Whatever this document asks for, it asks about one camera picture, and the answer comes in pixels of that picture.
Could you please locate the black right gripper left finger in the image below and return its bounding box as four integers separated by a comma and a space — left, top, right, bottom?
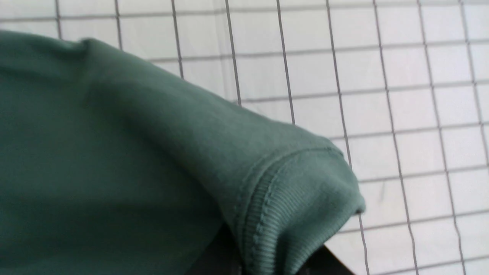
186, 225, 243, 275

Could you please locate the green long sleeve shirt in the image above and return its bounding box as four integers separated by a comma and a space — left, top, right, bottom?
0, 30, 365, 275

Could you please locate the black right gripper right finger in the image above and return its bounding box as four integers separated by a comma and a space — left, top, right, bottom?
302, 246, 353, 275

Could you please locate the white grid pattern tablecloth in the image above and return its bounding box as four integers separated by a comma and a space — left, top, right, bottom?
0, 0, 489, 275

